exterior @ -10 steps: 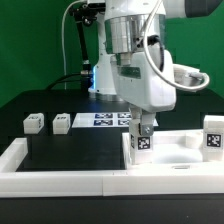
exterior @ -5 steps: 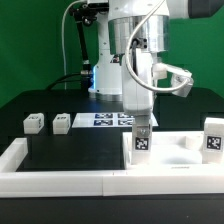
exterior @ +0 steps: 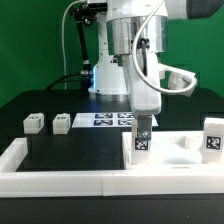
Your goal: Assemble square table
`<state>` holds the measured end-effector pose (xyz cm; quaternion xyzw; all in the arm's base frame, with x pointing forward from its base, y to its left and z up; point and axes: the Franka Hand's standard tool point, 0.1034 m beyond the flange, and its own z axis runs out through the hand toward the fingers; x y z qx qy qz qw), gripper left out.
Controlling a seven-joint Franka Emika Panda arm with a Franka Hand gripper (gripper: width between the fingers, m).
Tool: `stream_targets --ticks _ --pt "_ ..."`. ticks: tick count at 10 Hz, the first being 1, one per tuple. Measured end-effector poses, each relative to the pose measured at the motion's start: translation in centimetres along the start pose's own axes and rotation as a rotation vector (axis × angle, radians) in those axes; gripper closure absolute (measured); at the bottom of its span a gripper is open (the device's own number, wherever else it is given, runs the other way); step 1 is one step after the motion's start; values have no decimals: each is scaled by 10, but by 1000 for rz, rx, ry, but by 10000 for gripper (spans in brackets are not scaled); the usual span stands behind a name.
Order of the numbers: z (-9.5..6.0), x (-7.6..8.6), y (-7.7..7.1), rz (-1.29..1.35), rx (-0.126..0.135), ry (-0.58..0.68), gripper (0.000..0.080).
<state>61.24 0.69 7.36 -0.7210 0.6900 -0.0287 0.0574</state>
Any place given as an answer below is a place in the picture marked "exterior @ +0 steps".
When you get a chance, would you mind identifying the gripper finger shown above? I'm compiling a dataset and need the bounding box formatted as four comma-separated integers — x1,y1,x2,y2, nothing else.
137,116,152,140

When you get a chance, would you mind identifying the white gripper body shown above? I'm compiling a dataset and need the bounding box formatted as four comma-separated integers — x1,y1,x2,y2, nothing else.
122,53,161,117

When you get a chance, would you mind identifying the white square table top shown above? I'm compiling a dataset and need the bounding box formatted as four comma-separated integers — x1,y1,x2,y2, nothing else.
122,131,224,170

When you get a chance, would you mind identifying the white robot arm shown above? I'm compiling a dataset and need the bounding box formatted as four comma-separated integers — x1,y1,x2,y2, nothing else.
87,0,224,141

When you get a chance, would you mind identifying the white tag sheet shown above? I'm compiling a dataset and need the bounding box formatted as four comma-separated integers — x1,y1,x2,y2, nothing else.
71,112,159,129

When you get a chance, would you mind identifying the white U-shaped obstacle fence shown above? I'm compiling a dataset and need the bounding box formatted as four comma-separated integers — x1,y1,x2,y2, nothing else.
0,138,224,198

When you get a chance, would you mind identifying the black cable bundle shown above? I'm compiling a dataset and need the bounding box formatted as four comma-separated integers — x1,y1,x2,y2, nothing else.
45,73,91,92

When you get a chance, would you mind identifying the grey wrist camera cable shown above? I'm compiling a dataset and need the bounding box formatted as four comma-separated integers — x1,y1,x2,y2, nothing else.
131,0,198,98

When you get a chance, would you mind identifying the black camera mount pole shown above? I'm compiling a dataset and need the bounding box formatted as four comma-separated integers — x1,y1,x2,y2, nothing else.
69,3,97,79

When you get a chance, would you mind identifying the white cable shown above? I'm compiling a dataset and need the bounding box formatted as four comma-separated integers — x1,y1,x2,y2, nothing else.
61,0,87,90

